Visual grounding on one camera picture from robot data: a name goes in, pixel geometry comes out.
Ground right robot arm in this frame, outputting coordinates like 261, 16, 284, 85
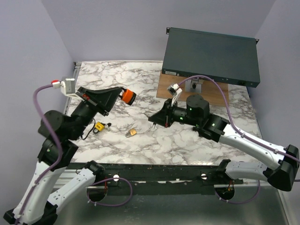
148, 94, 300, 192

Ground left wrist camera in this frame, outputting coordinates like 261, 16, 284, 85
51, 77, 78, 98

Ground black T-shaped tool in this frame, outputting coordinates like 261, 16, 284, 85
192, 127, 205, 137

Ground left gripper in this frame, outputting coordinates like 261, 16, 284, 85
69, 86, 123, 140

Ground orange padlock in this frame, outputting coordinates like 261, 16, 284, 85
119, 89, 136, 105

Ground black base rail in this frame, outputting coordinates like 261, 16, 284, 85
65, 162, 244, 196

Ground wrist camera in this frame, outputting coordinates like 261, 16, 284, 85
167, 83, 182, 106
51, 77, 78, 98

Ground brass padlock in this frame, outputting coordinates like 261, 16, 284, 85
125, 128, 137, 138

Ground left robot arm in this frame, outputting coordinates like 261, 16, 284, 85
3, 85, 136, 225

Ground dark green network switch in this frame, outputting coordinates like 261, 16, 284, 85
162, 27, 261, 88

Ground yellow padlock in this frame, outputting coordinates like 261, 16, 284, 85
92, 122, 112, 134

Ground wooden board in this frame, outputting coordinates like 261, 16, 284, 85
156, 73, 225, 107

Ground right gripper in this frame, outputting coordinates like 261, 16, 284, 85
149, 98, 201, 128

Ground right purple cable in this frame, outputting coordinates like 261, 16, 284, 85
178, 75, 300, 204

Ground purple cable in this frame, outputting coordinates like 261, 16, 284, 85
178, 75, 300, 204
16, 84, 133, 223

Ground grey lock mount bracket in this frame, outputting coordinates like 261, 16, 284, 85
185, 78, 204, 94

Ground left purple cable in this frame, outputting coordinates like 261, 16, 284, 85
16, 84, 133, 223

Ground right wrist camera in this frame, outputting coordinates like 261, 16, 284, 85
167, 83, 182, 106

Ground aluminium side rail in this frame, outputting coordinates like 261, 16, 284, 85
63, 61, 82, 114

